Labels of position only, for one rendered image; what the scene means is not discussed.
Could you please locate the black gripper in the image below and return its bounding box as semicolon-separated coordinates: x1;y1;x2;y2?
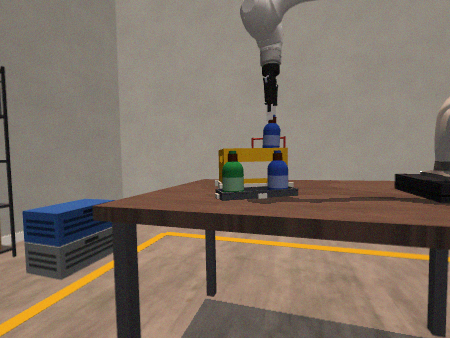
262;63;280;120

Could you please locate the blue bottle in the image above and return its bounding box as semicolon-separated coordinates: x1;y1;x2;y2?
263;115;280;148
267;150;288;190

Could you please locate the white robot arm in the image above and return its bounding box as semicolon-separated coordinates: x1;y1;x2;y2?
240;0;450;181

